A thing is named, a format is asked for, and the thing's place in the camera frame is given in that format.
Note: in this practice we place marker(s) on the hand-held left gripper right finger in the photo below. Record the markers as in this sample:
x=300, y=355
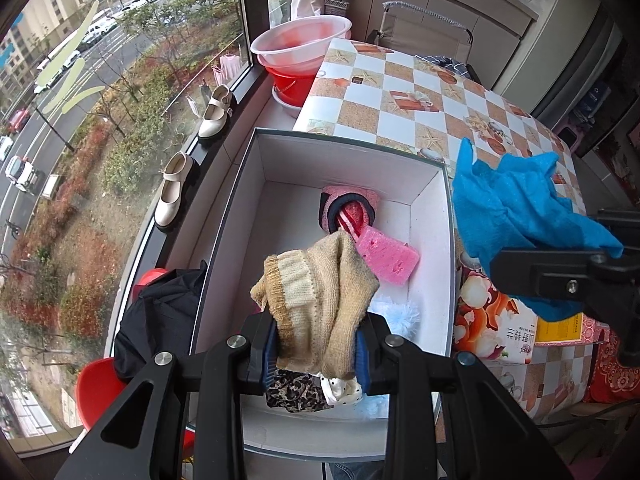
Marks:
x=362, y=365

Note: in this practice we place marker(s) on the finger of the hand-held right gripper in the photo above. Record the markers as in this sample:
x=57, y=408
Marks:
x=550, y=270
x=625, y=225

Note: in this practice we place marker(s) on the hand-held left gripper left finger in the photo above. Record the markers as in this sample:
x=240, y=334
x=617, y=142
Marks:
x=269, y=360

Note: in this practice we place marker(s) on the white polka dot cloth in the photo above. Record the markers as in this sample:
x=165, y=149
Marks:
x=342, y=391

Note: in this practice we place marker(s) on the leopard print scrunchie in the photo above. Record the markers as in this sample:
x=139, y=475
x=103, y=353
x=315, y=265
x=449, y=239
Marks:
x=295, y=392

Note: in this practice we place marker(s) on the blue cloth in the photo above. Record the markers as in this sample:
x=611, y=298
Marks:
x=515, y=210

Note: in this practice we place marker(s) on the large pink sponge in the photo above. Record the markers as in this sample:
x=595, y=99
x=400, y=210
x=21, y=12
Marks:
x=387, y=257

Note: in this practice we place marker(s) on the white cardboard box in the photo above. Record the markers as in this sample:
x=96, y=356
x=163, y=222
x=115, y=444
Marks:
x=280, y=220

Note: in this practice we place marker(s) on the pink and black sock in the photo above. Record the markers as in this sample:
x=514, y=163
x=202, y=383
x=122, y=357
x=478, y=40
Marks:
x=330, y=212

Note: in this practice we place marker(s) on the yellow and pink packet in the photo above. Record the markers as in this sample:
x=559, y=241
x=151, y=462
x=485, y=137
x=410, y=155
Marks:
x=557, y=331

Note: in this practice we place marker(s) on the snack packet with popcorn print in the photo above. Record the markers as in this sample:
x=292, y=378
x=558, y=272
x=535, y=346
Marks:
x=487, y=315

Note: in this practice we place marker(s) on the person's jeans leg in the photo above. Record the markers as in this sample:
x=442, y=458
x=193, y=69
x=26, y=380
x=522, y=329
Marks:
x=355, y=472

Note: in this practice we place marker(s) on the black clothing bundle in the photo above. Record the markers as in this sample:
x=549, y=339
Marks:
x=160, y=320

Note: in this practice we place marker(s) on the red patterned cushion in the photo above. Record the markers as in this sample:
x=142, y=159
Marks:
x=607, y=375

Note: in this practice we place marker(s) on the red plastic stool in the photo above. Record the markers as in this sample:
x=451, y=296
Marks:
x=100, y=390

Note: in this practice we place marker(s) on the white cabinet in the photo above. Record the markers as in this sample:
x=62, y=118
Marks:
x=550, y=45

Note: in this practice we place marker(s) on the cream leather shoe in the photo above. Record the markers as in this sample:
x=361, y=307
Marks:
x=215, y=112
x=172, y=190

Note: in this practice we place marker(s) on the plaid clothes pile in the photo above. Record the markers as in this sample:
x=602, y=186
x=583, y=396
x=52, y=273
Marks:
x=450, y=65

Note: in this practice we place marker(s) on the checkered tablecloth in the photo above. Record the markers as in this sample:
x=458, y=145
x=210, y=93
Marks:
x=380, y=110

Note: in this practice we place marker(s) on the white plastic basin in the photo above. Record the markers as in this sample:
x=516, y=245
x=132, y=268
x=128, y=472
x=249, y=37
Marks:
x=286, y=107
x=300, y=40

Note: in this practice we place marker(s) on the grey folding chair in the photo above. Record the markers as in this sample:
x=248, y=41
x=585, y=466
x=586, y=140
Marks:
x=425, y=25

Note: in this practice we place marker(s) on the red plastic bucket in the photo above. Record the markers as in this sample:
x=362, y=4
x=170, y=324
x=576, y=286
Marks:
x=292, y=85

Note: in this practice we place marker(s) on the pink hanging garment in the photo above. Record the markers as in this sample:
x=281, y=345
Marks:
x=230, y=67

